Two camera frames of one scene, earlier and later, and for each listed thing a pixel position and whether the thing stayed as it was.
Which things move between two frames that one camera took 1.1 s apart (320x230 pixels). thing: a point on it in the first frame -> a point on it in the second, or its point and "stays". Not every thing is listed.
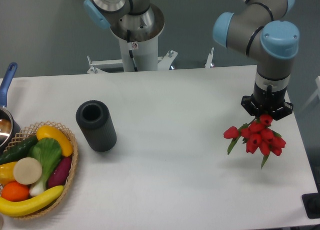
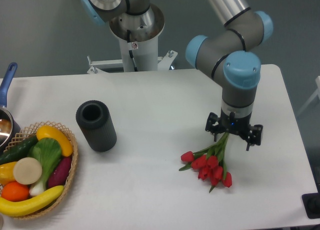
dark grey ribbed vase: x=94 y=118 stays
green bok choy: x=48 y=151 stays
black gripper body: x=267 y=101 -> x=230 y=122
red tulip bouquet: x=258 y=132 -> x=209 y=162
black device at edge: x=311 y=204 stays
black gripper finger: x=279 y=114 -> x=254 y=135
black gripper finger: x=246 y=103 -> x=213 y=129
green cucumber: x=19 y=151 stays
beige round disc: x=27 y=170 stays
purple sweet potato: x=59 y=173 stays
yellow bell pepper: x=6 y=172 stays
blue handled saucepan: x=9 y=128 stays
